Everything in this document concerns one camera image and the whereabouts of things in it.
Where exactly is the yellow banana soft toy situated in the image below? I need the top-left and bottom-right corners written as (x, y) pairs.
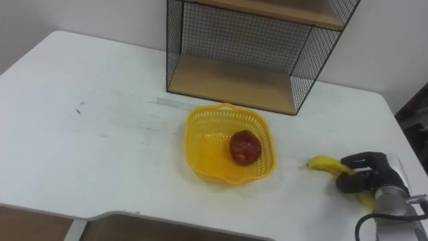
top-left (306, 154), bottom-right (377, 212)

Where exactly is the black chair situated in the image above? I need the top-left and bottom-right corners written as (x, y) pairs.
top-left (394, 82), bottom-right (428, 172)

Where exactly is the white desk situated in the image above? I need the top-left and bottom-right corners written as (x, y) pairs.
top-left (0, 30), bottom-right (428, 241)

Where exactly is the yellow plastic basket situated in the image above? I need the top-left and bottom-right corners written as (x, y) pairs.
top-left (183, 102), bottom-right (277, 186)

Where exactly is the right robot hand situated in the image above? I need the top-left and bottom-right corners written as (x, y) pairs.
top-left (335, 151), bottom-right (411, 195)

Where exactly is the black wire mesh wooden shelf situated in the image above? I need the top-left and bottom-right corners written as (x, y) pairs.
top-left (166, 0), bottom-right (362, 116)

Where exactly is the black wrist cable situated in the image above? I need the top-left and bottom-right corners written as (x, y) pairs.
top-left (354, 196), bottom-right (428, 241)

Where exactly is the red apple soft toy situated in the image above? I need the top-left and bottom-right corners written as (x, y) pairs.
top-left (229, 129), bottom-right (262, 167)

